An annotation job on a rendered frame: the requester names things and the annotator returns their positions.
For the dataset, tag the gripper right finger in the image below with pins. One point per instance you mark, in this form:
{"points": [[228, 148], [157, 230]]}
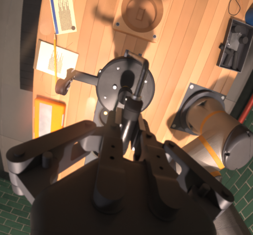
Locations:
{"points": [[197, 169]]}

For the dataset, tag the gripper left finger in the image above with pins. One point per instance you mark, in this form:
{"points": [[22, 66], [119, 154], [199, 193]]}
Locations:
{"points": [[49, 142]]}

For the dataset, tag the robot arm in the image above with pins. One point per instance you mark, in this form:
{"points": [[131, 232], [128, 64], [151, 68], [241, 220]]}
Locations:
{"points": [[217, 132]]}

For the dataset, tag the wooden bench pocket block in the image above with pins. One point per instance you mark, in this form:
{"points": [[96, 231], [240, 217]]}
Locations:
{"points": [[126, 3]]}

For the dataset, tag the red pipe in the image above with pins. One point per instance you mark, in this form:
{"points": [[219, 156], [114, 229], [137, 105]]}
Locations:
{"points": [[247, 109]]}

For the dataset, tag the yellow pencil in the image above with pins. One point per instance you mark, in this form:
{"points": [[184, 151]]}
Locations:
{"points": [[55, 61]]}

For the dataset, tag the white notepad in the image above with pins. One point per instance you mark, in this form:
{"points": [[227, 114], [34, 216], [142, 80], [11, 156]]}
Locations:
{"points": [[65, 59]]}

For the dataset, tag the grey open box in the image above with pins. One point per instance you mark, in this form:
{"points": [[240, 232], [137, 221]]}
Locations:
{"points": [[227, 59]]}

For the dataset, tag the dark cylinder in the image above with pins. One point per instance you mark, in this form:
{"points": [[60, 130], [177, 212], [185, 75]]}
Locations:
{"points": [[227, 58], [243, 40], [235, 29], [235, 60]]}

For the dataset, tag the printed paper with blue stripe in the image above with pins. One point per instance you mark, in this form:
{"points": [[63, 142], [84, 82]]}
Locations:
{"points": [[65, 11]]}

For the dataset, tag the blue ball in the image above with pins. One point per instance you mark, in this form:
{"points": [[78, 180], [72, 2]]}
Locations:
{"points": [[249, 16]]}

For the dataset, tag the grey square base plate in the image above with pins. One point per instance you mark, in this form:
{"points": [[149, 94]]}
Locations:
{"points": [[190, 87]]}

